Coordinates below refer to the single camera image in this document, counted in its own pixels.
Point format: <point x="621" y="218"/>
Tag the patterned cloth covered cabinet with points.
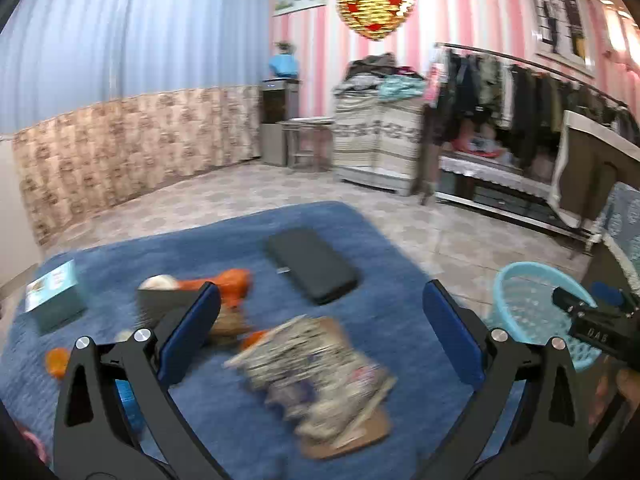
<point x="375" y="135"/>

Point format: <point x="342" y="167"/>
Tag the blue covered water bottle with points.
<point x="284" y="66"/>

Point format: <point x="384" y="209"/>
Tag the white lace cloth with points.
<point x="490" y="172"/>

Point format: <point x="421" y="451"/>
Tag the black zip case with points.
<point x="312" y="265"/>

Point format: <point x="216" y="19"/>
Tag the grey water dispenser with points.
<point x="277" y="125"/>

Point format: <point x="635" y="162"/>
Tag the mandarin orange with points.
<point x="56" y="362"/>

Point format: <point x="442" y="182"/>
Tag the white-trimmed brown panel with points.
<point x="585" y="170"/>

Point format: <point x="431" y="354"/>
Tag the framed wall poster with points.
<point x="562" y="22"/>

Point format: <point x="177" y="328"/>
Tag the teal cardboard box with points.
<point x="52" y="295"/>

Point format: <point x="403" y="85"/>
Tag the brown cloth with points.
<point x="227" y="324"/>

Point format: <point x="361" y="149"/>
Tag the teal folded garment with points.
<point x="400" y="89"/>

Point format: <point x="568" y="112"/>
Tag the pile of dark clothes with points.
<point x="367" y="67"/>

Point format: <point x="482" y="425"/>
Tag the blue knitted blanket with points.
<point x="395" y="280"/>

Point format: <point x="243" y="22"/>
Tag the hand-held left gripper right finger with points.
<point x="452" y="335"/>

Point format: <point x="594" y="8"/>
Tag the pink item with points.
<point x="32" y="442"/>

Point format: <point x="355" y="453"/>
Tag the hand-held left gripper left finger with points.
<point x="192" y="332"/>

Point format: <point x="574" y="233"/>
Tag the red package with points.
<point x="477" y="145"/>

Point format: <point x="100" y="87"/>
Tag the small potted plant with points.
<point x="284" y="47"/>

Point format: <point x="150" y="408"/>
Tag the white round container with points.
<point x="157" y="282"/>

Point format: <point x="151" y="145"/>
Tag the small metal side table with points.
<point x="307" y="132"/>

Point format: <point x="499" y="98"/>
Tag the row of hanging clothes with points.
<point x="520" y="95"/>

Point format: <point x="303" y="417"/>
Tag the blue floral curtain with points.
<point x="125" y="85"/>

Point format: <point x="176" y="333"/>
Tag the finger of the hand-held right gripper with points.
<point x="607" y="294"/>
<point x="572" y="301"/>

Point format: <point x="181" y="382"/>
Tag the metal clothes rack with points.
<point x="525" y="60"/>

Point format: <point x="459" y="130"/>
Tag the light blue plastic basket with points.
<point x="525" y="305"/>

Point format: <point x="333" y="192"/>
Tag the teal patterned cloth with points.
<point x="622" y="220"/>

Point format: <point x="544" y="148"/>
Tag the person's right hand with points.
<point x="627" y="387"/>

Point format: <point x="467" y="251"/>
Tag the pink hanging bag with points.
<point x="434" y="85"/>

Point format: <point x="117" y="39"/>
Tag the red gold heart decoration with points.
<point x="375" y="7"/>

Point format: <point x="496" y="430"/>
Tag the orange peel scrap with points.
<point x="251" y="340"/>

